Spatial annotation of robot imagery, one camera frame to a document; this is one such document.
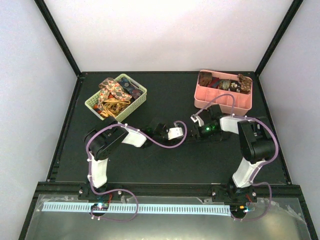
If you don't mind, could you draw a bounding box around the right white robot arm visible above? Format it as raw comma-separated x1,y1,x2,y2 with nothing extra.
190,105,279,202

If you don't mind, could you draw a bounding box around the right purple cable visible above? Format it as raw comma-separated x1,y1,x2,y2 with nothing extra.
192,93,280,222

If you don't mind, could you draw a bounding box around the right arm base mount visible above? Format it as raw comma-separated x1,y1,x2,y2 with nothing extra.
211,184,257,204

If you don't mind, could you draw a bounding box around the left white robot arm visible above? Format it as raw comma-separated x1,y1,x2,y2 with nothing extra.
84,116,187,200

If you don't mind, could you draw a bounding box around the navy patterned necktie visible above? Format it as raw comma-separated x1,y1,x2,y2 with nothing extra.
117,77,143,100

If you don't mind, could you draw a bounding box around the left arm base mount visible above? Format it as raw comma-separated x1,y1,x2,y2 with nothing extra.
78,183,124,202

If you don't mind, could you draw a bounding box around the green plastic basket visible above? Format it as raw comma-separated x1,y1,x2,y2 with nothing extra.
84,73,147,122

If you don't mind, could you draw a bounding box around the rolled red tie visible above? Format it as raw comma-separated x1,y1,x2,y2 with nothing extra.
207,77,221,89

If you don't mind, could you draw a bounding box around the black necktie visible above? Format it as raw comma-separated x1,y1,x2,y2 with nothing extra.
184,133,231,144

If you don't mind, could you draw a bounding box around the floral orange necktie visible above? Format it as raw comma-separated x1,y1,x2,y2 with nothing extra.
97,77,132,110

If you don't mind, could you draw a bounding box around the right black frame post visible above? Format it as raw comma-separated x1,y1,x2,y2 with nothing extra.
254,0,304,77

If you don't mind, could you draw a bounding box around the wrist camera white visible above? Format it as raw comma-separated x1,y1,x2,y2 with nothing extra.
167,127,184,141
190,114,205,127

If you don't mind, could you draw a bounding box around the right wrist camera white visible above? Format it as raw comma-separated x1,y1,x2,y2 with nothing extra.
190,114,205,127

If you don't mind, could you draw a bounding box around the rolled dark floral tie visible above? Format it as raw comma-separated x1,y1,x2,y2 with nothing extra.
228,80,242,93

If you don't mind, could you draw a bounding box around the black aluminium front rail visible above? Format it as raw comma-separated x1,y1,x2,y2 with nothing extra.
34,182,303,198

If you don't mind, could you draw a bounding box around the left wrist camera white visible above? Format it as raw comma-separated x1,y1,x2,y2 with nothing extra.
167,127,184,141

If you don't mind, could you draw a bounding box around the yellow necktie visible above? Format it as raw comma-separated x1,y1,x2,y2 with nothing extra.
100,98,131,118

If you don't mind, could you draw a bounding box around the rolled olive tie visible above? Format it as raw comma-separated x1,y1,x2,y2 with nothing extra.
218,79,232,91

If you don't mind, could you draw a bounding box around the rolled brown dotted tie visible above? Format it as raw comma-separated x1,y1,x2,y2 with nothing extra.
237,74,253,94

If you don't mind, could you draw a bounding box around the left black frame post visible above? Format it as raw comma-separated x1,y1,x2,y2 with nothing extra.
34,0,82,77

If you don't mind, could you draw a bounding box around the black frame post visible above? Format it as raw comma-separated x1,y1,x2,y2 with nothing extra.
254,0,304,77
34,0,82,77

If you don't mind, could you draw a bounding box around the light blue cable duct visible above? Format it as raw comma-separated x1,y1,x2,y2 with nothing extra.
41,202,231,217

